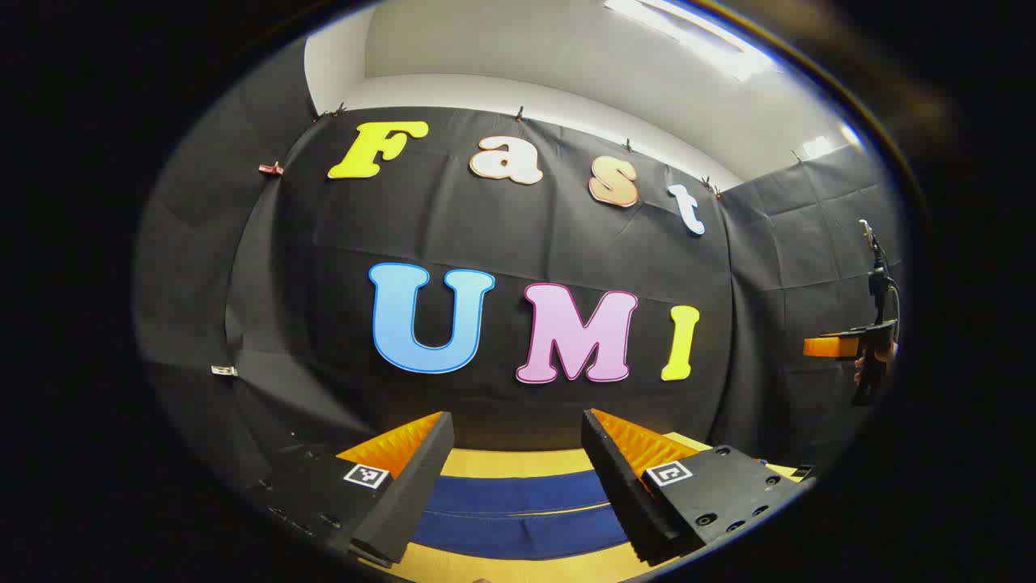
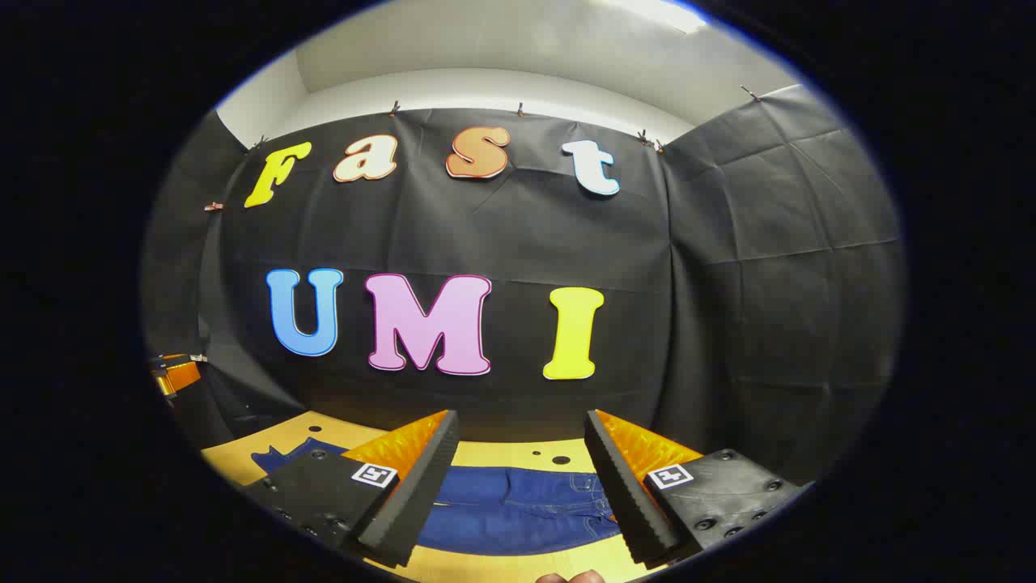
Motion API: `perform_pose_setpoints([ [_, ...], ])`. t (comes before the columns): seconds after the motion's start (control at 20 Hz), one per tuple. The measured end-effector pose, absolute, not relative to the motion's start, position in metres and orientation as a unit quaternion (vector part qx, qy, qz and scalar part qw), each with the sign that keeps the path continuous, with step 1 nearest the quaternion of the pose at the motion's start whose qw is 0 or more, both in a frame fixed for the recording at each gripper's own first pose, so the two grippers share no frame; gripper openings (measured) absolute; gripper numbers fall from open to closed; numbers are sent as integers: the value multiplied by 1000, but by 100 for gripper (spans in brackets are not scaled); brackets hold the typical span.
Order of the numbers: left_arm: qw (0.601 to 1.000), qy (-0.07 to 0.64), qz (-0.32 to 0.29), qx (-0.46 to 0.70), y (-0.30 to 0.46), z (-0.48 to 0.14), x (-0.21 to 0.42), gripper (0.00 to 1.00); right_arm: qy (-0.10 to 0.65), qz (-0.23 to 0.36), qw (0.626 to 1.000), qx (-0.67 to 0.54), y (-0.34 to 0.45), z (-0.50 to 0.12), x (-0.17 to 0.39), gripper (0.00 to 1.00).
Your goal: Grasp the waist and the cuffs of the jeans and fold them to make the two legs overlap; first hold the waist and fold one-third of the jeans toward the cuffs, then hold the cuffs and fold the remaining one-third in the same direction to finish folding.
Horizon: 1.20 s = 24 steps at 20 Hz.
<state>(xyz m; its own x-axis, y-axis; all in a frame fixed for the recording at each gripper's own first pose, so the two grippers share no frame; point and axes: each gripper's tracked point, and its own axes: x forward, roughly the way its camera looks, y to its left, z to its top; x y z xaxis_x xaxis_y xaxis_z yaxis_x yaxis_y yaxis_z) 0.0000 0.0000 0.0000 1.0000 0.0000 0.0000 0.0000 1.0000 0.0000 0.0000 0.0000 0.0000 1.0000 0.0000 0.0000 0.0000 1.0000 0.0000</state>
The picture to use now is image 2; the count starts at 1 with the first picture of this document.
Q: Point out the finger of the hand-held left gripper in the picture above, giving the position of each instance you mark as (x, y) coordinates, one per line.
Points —
(163, 386)
(183, 374)

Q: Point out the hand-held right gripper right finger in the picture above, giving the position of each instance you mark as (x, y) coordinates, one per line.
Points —
(623, 494)

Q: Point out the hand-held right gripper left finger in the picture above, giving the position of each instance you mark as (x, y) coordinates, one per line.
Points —
(421, 494)

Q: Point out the blue jeans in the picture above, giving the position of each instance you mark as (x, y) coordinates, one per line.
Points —
(518, 510)

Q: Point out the black backdrop cloth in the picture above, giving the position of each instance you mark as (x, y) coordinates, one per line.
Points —
(526, 235)

